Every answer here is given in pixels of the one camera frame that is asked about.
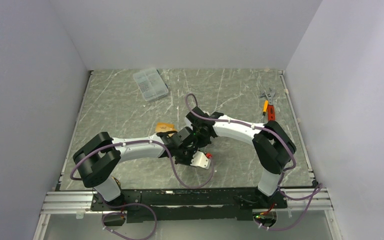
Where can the red adjustable wrench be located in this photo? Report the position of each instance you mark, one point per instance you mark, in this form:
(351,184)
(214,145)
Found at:
(269,95)

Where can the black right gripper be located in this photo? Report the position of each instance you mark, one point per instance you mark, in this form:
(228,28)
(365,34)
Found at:
(201,143)

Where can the clear plastic organizer box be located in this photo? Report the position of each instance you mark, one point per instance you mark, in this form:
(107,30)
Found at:
(150,84)

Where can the aluminium frame rail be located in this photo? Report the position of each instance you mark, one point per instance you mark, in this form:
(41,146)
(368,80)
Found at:
(74,203)

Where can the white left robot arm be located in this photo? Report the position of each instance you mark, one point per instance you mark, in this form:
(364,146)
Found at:
(97,159)

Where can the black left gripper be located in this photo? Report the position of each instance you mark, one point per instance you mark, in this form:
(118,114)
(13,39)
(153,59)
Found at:
(193,150)

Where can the orange small screwdriver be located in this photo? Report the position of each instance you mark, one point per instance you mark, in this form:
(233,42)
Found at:
(265,107)

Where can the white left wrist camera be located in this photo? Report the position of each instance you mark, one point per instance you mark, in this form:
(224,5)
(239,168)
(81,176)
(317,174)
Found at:
(201,160)

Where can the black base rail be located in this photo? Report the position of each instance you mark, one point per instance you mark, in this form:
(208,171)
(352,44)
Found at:
(177,204)

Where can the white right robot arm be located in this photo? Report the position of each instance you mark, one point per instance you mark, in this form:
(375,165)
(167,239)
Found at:
(272,145)

